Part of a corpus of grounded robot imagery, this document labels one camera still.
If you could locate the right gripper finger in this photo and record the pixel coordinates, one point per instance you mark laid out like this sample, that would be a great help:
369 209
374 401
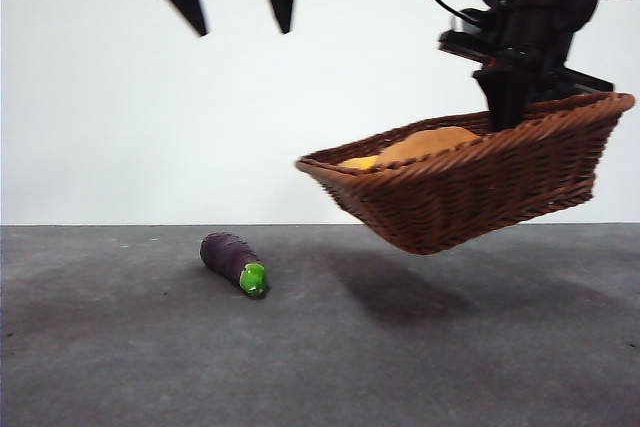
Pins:
550 92
505 97

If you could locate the brown potato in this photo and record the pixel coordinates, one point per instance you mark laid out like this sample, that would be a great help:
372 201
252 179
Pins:
430 144

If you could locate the brown wicker basket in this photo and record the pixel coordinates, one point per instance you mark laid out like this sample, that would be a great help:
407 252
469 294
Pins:
475 197

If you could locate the yellow corn cob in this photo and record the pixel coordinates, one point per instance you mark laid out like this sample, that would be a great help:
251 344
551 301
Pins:
362 163

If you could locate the purple eggplant with green stem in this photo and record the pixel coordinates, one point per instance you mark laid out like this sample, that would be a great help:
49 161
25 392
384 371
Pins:
225 254

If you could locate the pale grey camera box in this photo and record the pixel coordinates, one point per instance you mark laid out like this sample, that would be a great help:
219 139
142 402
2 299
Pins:
456 23

